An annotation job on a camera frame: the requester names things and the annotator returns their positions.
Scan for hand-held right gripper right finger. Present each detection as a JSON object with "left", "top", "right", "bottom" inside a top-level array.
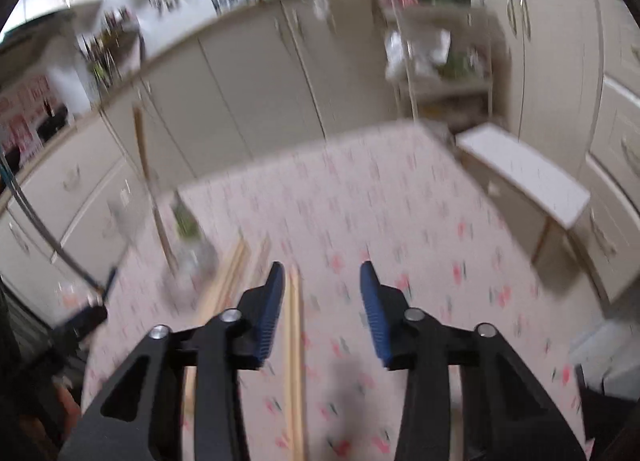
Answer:
[{"left": 359, "top": 261, "right": 588, "bottom": 461}]

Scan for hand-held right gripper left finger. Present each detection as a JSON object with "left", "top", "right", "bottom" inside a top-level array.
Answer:
[{"left": 57, "top": 261, "right": 287, "bottom": 461}]

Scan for wooden chopstick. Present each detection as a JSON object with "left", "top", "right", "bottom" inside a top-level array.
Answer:
[
  {"left": 283, "top": 266, "right": 297, "bottom": 461},
  {"left": 181, "top": 238, "right": 246, "bottom": 424},
  {"left": 293, "top": 268, "right": 306, "bottom": 461},
  {"left": 131, "top": 106, "right": 178, "bottom": 274},
  {"left": 207, "top": 241, "right": 252, "bottom": 324}
]

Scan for clear glass jar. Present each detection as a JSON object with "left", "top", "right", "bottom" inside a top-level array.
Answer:
[{"left": 162, "top": 236, "right": 221, "bottom": 314}]

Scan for pink floral tablecloth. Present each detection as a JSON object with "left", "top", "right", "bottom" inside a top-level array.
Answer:
[{"left": 82, "top": 124, "right": 608, "bottom": 461}]

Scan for green patterned object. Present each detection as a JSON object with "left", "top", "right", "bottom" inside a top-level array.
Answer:
[{"left": 170, "top": 194, "right": 202, "bottom": 242}]

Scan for white stool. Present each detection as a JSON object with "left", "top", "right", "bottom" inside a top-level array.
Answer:
[{"left": 456, "top": 124, "right": 592, "bottom": 267}]

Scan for white trolley cart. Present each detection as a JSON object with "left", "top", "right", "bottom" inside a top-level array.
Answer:
[{"left": 380, "top": 0, "right": 496, "bottom": 127}]

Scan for cream sink base cabinet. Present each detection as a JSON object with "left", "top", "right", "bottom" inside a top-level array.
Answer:
[{"left": 100, "top": 0, "right": 421, "bottom": 182}]

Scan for blue broom and dustpan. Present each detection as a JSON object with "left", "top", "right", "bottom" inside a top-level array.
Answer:
[{"left": 0, "top": 151, "right": 108, "bottom": 292}]

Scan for cream drawer cabinet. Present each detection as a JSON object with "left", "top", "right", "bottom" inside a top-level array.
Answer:
[{"left": 0, "top": 106, "right": 151, "bottom": 327}]

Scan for black pot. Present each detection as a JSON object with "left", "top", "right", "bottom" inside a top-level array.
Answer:
[{"left": 37, "top": 106, "right": 68, "bottom": 142}]

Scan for grey range hood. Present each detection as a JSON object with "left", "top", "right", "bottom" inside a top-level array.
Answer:
[{"left": 0, "top": 8, "right": 76, "bottom": 49}]

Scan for wall spice rack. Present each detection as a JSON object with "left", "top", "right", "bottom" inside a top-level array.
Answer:
[{"left": 82, "top": 6, "right": 143, "bottom": 87}]

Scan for pink wall stickers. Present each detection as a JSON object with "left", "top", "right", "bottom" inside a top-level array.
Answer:
[{"left": 0, "top": 74, "right": 53, "bottom": 157}]

